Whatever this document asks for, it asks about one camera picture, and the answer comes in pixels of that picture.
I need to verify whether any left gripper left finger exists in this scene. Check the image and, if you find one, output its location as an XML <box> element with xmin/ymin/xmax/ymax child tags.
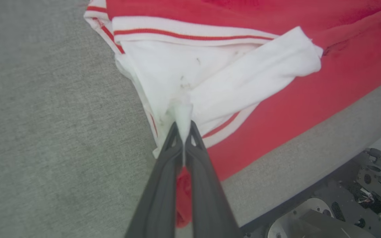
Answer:
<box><xmin>124</xmin><ymin>121</ymin><xmax>183</xmax><ymax>238</ymax></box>

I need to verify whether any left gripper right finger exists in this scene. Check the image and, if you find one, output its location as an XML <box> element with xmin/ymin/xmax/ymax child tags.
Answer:
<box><xmin>185</xmin><ymin>120</ymin><xmax>243</xmax><ymax>238</ymax></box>

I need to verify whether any red and white garment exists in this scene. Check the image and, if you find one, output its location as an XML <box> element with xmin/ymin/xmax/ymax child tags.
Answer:
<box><xmin>84</xmin><ymin>0</ymin><xmax>381</xmax><ymax>229</ymax></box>

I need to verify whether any grey fabric sofa cushion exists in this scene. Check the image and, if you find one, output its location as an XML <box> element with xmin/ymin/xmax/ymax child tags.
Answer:
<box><xmin>0</xmin><ymin>0</ymin><xmax>381</xmax><ymax>238</ymax></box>

